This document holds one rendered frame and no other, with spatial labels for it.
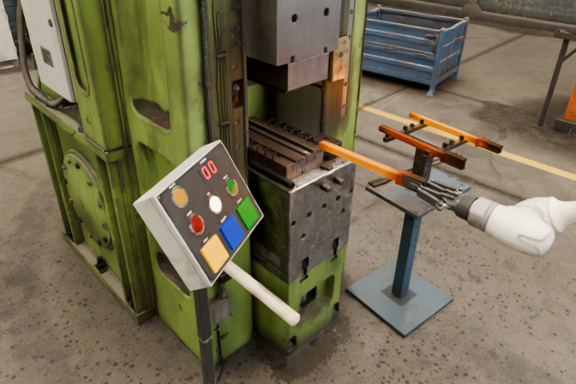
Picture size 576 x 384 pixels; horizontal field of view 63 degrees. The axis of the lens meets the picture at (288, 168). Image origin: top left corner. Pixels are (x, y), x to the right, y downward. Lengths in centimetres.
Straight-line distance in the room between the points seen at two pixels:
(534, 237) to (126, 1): 145
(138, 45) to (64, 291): 152
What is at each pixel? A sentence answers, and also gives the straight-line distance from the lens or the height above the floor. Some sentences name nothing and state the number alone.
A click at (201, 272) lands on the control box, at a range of 124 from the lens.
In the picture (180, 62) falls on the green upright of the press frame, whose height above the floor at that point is 140.
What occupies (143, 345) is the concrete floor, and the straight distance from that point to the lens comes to 245.
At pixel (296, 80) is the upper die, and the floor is 130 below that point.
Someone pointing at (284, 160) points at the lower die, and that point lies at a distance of 175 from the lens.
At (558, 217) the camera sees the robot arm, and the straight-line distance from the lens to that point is 150.
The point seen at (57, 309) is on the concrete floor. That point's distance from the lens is 275.
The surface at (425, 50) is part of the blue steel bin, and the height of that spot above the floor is 47.
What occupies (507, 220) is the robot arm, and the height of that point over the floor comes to 110.
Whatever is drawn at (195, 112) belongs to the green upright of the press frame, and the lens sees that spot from 154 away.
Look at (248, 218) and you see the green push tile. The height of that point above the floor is 100.
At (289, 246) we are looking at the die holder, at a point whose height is 67.
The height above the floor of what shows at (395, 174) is 107.
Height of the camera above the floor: 182
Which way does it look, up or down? 30 degrees down
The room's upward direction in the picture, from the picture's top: 1 degrees clockwise
